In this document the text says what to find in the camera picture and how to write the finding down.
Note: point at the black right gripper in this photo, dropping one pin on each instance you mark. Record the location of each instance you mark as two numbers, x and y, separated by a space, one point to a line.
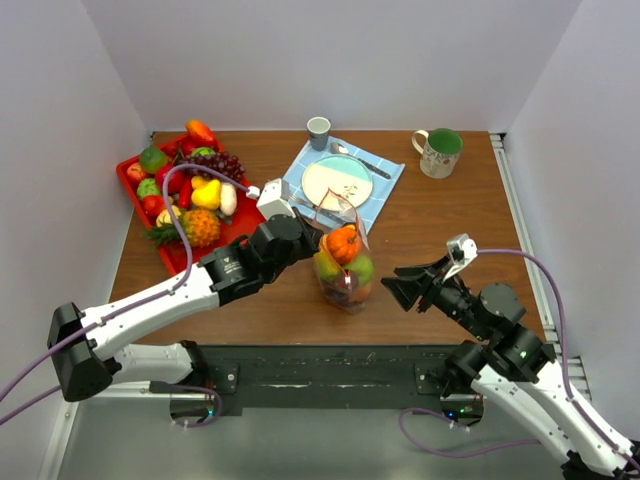
405 288

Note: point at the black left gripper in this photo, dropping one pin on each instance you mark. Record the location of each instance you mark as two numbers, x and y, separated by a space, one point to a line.
310 238

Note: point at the orange yellow mango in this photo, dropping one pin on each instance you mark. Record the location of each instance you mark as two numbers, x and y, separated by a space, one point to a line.
326 267

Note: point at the small orange pumpkin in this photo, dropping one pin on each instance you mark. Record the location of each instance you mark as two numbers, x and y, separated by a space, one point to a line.
344 244

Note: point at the clear zip bag orange zipper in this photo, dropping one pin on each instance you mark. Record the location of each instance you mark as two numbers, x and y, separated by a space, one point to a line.
352 216

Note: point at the dark purple plum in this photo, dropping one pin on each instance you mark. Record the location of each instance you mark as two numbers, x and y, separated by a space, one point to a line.
344 284

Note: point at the dark red grape bunch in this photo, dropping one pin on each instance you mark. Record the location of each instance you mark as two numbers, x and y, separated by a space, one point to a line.
224 163

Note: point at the orange peach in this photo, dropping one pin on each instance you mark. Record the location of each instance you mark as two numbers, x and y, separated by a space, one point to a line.
361 294

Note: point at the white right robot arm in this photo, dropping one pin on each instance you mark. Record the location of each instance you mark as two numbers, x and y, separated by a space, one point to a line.
513 367

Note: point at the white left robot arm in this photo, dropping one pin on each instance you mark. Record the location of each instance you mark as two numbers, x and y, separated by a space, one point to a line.
97 347

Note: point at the metal fork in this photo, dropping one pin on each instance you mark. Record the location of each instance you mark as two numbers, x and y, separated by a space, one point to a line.
322 211

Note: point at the small pineapple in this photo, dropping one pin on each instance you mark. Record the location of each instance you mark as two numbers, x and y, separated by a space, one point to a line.
201 228

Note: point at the yellow bell pepper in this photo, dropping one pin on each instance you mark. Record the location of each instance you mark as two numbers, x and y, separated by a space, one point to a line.
206 194

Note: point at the cream and teal plate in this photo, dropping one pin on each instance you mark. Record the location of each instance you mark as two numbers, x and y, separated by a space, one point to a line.
337 182

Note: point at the red fruit tray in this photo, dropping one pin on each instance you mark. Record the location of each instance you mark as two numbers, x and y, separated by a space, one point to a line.
242 222

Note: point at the metal spoon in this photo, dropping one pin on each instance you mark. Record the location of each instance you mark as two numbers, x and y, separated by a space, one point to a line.
338 148

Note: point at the blue checked cloth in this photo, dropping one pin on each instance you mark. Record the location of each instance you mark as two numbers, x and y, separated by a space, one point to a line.
382 188

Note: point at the green apple at tray back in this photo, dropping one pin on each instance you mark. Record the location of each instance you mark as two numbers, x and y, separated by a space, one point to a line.
203 151

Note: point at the grey paper cup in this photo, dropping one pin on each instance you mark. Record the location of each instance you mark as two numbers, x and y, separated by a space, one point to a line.
318 129

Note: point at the floral mug green inside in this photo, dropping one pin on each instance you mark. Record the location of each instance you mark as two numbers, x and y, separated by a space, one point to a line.
439 151

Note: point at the red pomegranate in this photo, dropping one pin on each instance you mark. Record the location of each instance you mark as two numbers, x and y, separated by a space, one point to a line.
187 146

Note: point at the red strawberry fruit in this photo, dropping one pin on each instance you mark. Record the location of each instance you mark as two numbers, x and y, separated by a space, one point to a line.
153 205

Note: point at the green custard apple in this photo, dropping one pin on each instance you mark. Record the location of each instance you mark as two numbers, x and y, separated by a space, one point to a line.
147 187

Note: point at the green lime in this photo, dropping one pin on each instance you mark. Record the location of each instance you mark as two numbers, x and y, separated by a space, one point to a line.
152 159

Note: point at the red apple at tray left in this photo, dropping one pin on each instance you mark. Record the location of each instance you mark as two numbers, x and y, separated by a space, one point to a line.
135 174

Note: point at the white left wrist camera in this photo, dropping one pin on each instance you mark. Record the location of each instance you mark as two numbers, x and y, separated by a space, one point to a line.
273 199

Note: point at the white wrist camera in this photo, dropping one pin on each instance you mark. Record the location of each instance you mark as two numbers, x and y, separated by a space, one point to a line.
273 199
461 252

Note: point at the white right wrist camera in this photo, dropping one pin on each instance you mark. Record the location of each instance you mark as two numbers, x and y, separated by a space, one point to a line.
461 252

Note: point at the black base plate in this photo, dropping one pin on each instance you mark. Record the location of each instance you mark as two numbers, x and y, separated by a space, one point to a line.
338 377

